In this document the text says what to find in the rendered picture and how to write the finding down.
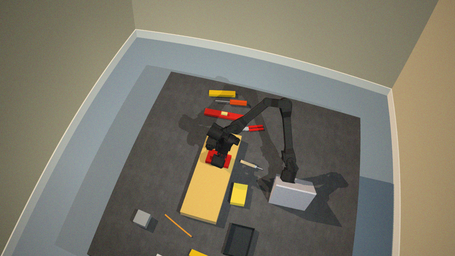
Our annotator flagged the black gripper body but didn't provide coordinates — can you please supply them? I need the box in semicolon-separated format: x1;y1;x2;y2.
210;141;231;169

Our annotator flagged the orange-handled awl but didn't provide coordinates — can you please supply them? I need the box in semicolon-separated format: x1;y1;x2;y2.
216;99;247;106

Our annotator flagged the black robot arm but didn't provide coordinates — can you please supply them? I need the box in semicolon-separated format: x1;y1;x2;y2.
205;97;299;184

